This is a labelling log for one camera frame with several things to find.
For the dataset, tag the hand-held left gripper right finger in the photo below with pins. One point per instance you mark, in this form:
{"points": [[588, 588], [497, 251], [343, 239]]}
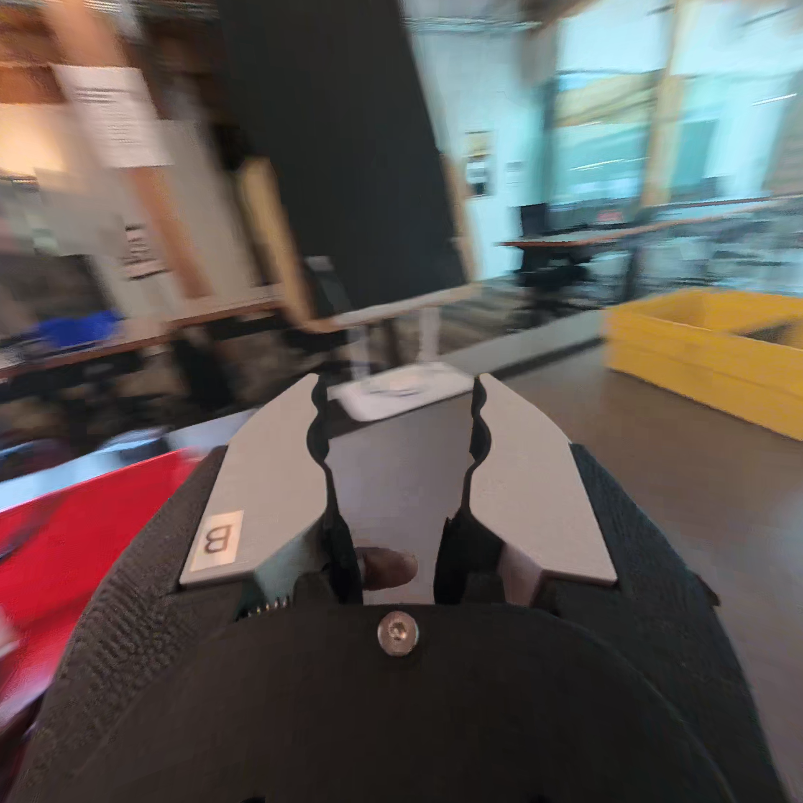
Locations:
{"points": [[539, 502]]}

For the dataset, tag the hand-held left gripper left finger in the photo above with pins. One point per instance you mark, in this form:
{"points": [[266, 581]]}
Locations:
{"points": [[263, 495]]}

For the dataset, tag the red plastic bin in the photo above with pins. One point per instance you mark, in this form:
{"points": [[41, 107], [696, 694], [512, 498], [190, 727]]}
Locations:
{"points": [[75, 552]]}

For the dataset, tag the yellow plastic bin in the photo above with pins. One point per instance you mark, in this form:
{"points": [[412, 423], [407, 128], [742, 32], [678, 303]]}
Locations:
{"points": [[709, 357]]}

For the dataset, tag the person's left hand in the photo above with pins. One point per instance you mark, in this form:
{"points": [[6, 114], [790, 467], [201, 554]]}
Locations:
{"points": [[389, 568]]}

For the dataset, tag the wooden office desk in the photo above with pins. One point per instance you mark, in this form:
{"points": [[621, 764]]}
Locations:
{"points": [[627, 235], [125, 332]]}

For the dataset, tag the blue plastic bin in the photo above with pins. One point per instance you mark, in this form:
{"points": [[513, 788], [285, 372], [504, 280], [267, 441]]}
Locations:
{"points": [[78, 329]]}

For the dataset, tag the black office chair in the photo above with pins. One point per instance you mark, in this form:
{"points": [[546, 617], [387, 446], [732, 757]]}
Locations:
{"points": [[546, 251]]}

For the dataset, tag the black board on white stand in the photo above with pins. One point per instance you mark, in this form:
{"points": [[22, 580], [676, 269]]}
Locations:
{"points": [[332, 157]]}

